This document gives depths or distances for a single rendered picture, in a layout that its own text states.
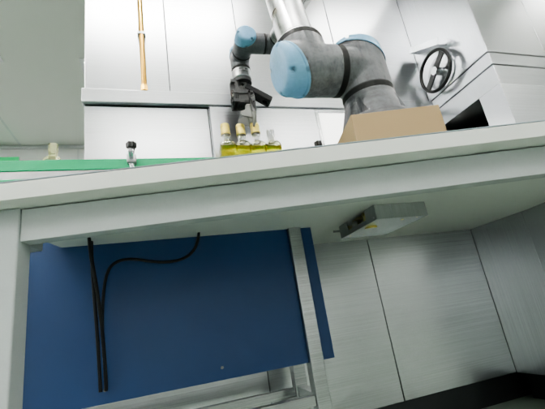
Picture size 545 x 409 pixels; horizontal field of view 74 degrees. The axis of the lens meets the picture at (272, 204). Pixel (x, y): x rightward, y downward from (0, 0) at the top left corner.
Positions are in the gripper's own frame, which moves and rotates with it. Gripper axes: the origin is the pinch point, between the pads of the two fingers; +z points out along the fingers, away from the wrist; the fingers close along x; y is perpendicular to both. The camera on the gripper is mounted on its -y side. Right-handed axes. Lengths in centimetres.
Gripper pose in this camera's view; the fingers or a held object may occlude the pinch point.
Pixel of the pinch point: (254, 126)
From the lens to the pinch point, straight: 141.5
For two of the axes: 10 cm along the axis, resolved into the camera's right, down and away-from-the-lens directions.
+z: 1.5, 9.4, -3.0
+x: 2.4, -3.3, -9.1
